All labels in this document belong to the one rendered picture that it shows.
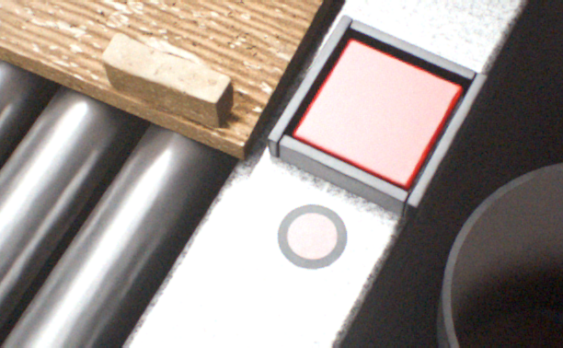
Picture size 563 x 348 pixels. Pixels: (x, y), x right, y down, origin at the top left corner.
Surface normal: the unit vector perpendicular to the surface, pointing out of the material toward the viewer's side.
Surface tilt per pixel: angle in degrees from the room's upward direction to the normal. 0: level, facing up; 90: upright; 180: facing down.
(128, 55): 8
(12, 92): 50
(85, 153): 41
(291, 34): 0
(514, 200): 87
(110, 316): 59
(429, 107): 0
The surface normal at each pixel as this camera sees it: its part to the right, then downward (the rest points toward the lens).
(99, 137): 0.65, 0.04
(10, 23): -0.04, -0.44
